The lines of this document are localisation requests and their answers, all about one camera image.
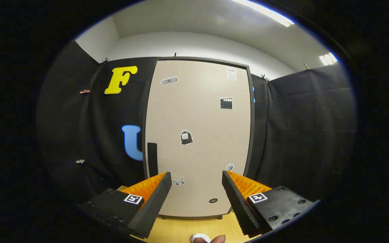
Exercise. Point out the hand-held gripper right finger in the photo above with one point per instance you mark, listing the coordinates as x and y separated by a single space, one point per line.
240 206

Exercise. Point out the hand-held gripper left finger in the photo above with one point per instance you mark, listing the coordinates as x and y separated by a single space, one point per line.
154 206

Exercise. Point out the white shoe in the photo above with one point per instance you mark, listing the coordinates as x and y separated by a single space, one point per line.
200 238

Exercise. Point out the grey shoe cabinet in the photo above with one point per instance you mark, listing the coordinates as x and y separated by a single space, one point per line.
252 128

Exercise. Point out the black backdrop cloth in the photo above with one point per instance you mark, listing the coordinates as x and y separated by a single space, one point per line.
299 118

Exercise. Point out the small ceiling light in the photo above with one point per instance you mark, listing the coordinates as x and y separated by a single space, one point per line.
328 59

